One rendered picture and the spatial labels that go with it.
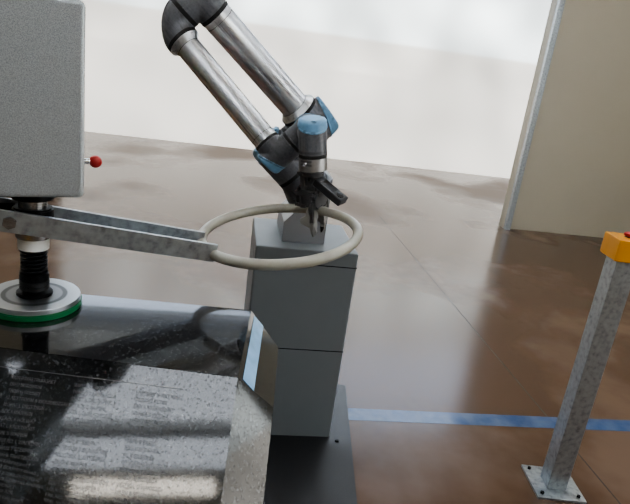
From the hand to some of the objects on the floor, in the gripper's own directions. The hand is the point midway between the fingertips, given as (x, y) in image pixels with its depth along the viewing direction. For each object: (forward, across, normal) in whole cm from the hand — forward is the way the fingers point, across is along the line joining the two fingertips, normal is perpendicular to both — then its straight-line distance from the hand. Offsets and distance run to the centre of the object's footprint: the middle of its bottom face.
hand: (319, 231), depth 195 cm
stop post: (+116, -58, +77) cm, 150 cm away
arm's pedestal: (+101, -23, -37) cm, 110 cm away
